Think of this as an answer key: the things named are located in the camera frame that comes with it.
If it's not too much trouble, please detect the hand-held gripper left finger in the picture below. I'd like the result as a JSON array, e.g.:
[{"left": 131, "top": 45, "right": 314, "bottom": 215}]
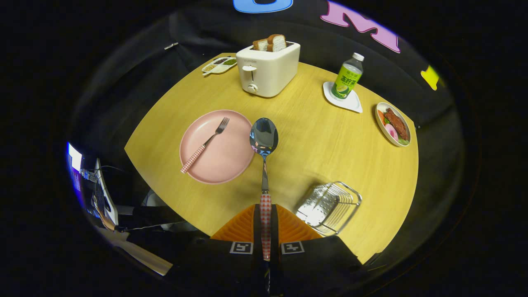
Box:
[{"left": 165, "top": 204, "right": 266, "bottom": 295}]

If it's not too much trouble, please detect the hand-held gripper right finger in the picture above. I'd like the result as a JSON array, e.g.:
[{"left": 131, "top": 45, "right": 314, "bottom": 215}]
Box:
[{"left": 270, "top": 204, "right": 368, "bottom": 295}]

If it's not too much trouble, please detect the checkered handle metal fork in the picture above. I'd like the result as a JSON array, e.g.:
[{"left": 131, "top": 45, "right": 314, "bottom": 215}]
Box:
[{"left": 181, "top": 117, "right": 230, "bottom": 174}]

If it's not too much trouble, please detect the checkered handle metal spoon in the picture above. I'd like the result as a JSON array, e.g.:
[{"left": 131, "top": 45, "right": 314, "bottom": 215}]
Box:
[{"left": 249, "top": 118, "right": 279, "bottom": 261}]

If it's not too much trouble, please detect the light side desk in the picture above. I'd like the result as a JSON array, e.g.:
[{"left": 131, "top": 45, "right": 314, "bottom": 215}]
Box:
[{"left": 99, "top": 230, "right": 174, "bottom": 276}]

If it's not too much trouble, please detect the pink round plate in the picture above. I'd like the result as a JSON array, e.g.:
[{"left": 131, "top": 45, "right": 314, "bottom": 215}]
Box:
[{"left": 179, "top": 109, "right": 256, "bottom": 184}]

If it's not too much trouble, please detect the open laptop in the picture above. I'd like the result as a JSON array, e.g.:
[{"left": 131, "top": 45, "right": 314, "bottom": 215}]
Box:
[{"left": 67, "top": 142, "right": 119, "bottom": 226}]

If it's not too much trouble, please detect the white plate with food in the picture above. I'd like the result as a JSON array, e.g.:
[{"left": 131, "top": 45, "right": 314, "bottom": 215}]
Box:
[{"left": 375, "top": 102, "right": 412, "bottom": 147}]

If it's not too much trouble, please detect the brown meat piece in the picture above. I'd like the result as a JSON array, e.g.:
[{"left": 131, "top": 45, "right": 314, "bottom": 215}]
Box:
[{"left": 384, "top": 108, "right": 409, "bottom": 141}]

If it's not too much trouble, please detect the white square coaster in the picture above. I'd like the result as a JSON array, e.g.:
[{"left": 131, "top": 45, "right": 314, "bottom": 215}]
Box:
[{"left": 323, "top": 81, "right": 363, "bottom": 113}]

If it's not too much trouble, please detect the green label drink bottle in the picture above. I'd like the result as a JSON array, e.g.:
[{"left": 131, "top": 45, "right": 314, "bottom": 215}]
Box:
[{"left": 331, "top": 53, "right": 365, "bottom": 100}]

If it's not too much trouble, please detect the white toaster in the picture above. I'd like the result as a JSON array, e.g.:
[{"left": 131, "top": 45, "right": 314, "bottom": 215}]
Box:
[{"left": 236, "top": 41, "right": 301, "bottom": 98}]

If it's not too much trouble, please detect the white divided condiment dish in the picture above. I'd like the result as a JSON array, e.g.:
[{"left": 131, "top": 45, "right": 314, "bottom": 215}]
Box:
[{"left": 201, "top": 57, "right": 238, "bottom": 76}]

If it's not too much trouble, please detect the black backdrop cloth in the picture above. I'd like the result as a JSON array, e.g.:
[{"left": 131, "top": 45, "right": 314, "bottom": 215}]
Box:
[{"left": 70, "top": 0, "right": 467, "bottom": 264}]

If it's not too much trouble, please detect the white bread slice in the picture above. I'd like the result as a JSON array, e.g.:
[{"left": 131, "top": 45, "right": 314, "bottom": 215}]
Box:
[{"left": 266, "top": 34, "right": 287, "bottom": 52}]

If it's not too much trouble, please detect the metal wire cutlery basket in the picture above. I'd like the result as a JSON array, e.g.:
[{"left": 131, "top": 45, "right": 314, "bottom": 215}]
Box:
[{"left": 295, "top": 181, "right": 363, "bottom": 236}]

